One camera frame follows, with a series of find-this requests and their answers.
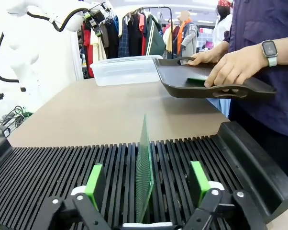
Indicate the clear plastic storage box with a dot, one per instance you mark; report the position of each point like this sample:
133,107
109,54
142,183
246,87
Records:
125,70

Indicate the person with red bandana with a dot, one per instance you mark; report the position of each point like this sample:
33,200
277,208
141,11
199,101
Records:
221,21

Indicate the person with orange scarf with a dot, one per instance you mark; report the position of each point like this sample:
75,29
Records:
188,33

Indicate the black handheld scanner device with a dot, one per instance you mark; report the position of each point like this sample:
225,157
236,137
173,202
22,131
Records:
1,130

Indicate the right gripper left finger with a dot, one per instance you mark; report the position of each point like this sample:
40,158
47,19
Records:
93,184

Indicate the smartwatch with pale band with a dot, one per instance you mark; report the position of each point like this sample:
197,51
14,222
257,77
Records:
269,51

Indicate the person's right forearm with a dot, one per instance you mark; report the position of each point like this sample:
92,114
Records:
221,49

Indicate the black slotted PCB rack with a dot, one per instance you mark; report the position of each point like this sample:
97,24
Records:
62,167

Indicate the garment rack with green jacket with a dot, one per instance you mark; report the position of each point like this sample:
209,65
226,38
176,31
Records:
146,33

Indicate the person's right hand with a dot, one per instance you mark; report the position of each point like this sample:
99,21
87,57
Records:
203,58

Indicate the green PCB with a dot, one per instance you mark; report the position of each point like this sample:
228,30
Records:
196,81
145,167

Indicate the person's left hand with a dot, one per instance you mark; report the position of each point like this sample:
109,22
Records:
235,64

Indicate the person in navy jacket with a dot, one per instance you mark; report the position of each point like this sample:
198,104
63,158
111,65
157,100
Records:
261,105

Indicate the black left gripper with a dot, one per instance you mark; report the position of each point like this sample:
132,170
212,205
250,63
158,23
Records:
97,16

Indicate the person's left forearm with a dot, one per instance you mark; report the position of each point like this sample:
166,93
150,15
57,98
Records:
286,51

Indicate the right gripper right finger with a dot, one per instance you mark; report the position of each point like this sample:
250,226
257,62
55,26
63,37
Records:
201,182

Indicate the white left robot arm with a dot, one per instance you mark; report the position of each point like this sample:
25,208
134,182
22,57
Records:
26,48

